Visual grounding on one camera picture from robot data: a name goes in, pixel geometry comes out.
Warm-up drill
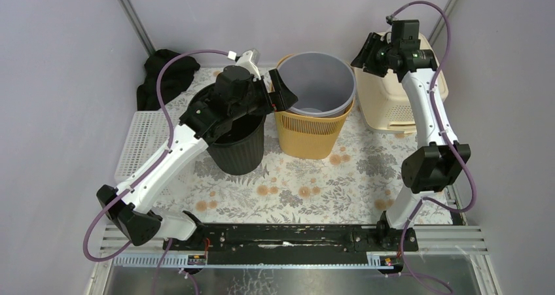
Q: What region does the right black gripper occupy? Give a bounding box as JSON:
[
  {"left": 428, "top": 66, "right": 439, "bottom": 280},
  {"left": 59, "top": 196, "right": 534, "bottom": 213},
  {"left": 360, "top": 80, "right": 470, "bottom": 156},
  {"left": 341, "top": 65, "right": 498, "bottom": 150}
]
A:
[{"left": 349, "top": 33, "right": 397, "bottom": 78}]

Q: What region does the yellow plastic waste basket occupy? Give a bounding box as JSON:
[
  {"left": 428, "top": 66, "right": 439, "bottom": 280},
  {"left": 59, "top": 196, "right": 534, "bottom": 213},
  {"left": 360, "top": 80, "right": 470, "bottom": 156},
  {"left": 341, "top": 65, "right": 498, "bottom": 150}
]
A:
[{"left": 270, "top": 54, "right": 355, "bottom": 160}]

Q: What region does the grey bucket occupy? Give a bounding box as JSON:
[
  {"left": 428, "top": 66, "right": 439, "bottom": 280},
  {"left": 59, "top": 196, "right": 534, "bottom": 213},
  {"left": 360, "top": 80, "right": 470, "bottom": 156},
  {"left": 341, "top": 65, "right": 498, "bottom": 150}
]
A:
[{"left": 277, "top": 52, "right": 357, "bottom": 118}]

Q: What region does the cream large container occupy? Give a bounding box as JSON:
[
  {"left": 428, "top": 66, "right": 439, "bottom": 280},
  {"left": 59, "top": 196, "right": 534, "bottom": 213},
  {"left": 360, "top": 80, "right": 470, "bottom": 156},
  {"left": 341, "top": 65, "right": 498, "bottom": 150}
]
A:
[{"left": 353, "top": 31, "right": 449, "bottom": 134}]

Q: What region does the black round bucket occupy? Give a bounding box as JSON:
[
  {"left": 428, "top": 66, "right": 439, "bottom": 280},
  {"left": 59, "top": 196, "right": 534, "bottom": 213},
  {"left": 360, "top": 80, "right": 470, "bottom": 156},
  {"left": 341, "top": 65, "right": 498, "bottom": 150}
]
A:
[{"left": 181, "top": 83, "right": 266, "bottom": 175}]

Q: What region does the white perforated basket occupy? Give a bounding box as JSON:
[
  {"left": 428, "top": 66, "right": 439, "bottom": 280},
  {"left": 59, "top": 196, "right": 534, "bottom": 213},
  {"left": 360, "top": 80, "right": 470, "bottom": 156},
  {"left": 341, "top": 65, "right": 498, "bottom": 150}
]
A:
[{"left": 114, "top": 110, "right": 194, "bottom": 197}]

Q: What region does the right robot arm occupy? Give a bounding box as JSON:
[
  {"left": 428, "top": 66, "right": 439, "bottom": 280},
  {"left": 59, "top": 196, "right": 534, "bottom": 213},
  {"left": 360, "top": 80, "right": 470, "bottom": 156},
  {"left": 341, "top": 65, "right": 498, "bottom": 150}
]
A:
[{"left": 351, "top": 20, "right": 471, "bottom": 251}]

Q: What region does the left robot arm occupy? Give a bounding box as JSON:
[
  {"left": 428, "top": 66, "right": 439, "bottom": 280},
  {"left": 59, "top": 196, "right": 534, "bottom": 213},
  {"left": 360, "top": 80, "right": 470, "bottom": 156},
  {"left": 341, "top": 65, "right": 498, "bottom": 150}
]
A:
[{"left": 96, "top": 65, "right": 298, "bottom": 250}]

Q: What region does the black crumpled cloth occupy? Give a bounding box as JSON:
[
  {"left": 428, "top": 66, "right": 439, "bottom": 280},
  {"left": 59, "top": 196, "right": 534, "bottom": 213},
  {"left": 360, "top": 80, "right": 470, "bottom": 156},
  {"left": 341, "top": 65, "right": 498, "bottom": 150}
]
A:
[{"left": 136, "top": 49, "right": 200, "bottom": 111}]

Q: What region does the floral patterned table mat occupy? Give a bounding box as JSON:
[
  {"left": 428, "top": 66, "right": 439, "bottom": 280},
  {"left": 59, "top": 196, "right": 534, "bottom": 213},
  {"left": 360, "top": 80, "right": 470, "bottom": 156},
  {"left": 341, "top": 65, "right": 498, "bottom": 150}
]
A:
[{"left": 155, "top": 106, "right": 417, "bottom": 224}]

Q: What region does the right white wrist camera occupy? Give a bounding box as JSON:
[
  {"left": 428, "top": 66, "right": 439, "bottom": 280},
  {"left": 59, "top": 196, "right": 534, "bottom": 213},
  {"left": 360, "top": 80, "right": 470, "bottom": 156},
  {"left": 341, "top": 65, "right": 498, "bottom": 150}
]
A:
[{"left": 386, "top": 15, "right": 400, "bottom": 37}]

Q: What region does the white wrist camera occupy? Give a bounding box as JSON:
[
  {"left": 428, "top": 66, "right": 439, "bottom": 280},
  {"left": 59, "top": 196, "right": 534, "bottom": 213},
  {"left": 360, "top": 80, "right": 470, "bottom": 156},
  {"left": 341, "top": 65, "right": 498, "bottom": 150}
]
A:
[
  {"left": 386, "top": 15, "right": 400, "bottom": 37},
  {"left": 227, "top": 48, "right": 261, "bottom": 80}
]

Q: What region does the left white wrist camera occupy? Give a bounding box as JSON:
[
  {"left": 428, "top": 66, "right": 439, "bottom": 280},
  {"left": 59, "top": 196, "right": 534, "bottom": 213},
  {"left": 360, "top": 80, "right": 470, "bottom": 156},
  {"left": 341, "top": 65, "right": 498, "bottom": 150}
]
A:
[{"left": 227, "top": 48, "right": 261, "bottom": 80}]

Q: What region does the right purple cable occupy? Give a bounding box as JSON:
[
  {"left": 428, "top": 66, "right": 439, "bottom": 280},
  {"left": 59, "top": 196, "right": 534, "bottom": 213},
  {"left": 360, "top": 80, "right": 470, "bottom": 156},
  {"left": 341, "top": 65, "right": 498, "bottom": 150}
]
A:
[{"left": 386, "top": 0, "right": 478, "bottom": 295}]

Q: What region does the purple cable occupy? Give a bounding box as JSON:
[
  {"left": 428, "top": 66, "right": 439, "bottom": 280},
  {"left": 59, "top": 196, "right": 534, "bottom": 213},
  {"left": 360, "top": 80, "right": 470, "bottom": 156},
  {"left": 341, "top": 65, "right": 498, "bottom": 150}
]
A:
[
  {"left": 386, "top": 0, "right": 478, "bottom": 295},
  {"left": 82, "top": 49, "right": 237, "bottom": 295}
]

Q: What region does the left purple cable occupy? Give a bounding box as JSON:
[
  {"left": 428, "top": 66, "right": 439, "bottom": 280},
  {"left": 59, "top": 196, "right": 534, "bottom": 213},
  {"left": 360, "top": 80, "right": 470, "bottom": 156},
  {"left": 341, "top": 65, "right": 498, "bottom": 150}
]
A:
[{"left": 82, "top": 49, "right": 237, "bottom": 295}]

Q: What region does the aluminium frame rail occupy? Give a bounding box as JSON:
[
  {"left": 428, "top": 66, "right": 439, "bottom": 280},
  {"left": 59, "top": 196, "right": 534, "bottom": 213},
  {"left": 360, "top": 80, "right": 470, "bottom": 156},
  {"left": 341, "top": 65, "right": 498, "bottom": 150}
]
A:
[{"left": 84, "top": 224, "right": 504, "bottom": 295}]

